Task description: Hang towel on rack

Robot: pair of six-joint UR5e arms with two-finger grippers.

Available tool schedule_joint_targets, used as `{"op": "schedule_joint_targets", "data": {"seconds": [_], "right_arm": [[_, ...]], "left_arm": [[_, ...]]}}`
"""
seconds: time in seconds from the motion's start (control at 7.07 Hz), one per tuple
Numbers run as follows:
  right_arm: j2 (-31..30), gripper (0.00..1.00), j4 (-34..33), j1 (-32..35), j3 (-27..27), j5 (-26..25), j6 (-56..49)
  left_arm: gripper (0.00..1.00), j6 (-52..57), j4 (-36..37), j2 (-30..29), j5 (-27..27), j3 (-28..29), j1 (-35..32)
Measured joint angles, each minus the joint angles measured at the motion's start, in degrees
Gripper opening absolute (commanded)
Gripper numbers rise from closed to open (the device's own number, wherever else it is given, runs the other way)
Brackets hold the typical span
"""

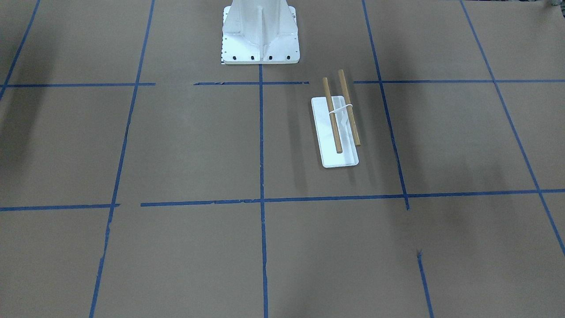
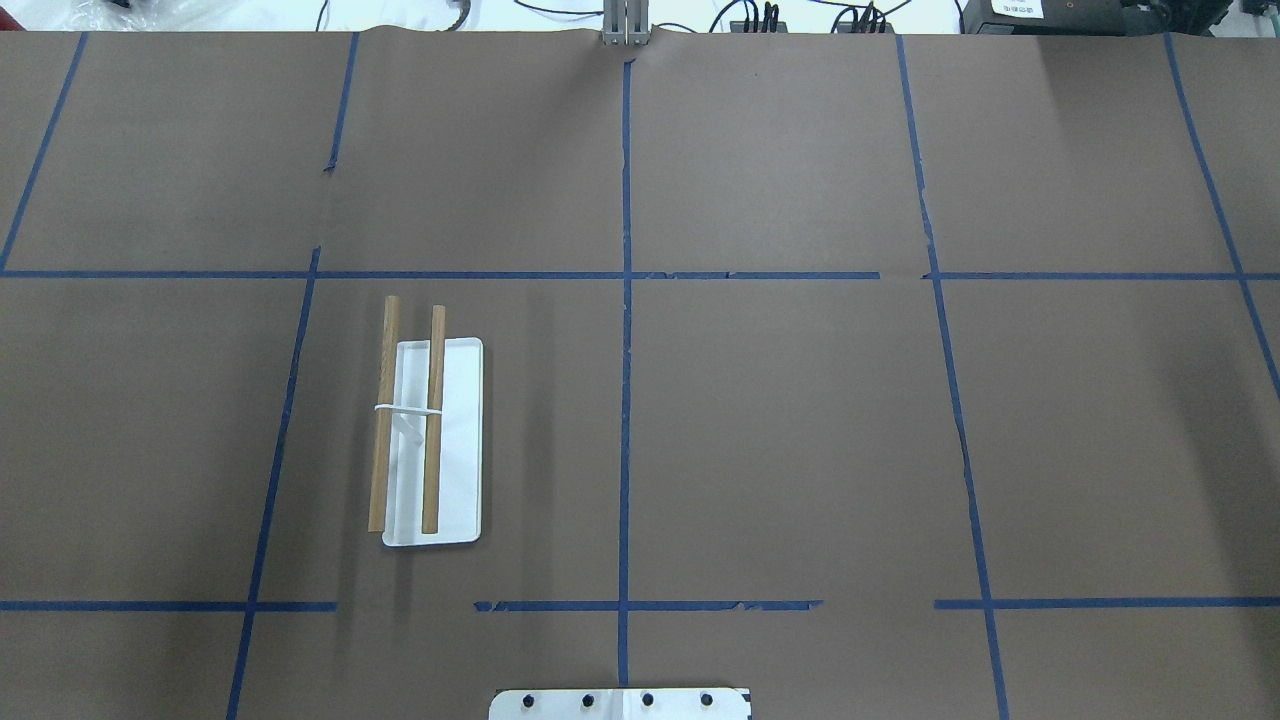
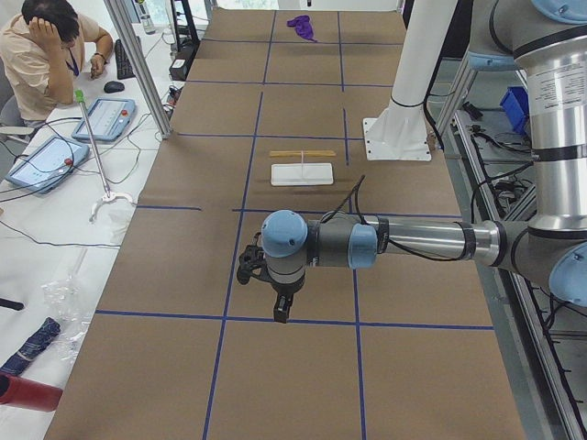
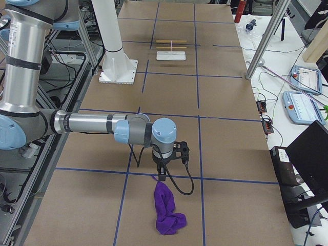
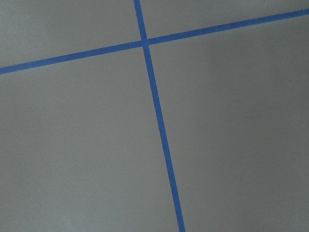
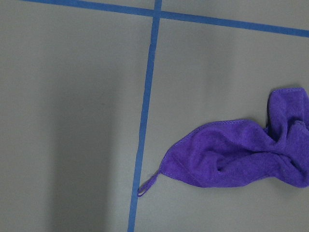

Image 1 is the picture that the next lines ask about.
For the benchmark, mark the white rack base tray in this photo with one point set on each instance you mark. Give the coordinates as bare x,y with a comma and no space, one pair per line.
330,157

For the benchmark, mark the white rack crossbar support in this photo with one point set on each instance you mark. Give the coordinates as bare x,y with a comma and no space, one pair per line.
342,115

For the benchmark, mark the wooden rack rod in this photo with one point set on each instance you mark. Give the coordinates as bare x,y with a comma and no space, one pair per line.
330,107
347,98

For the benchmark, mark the white camera stand base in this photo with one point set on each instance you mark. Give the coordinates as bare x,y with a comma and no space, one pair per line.
260,32

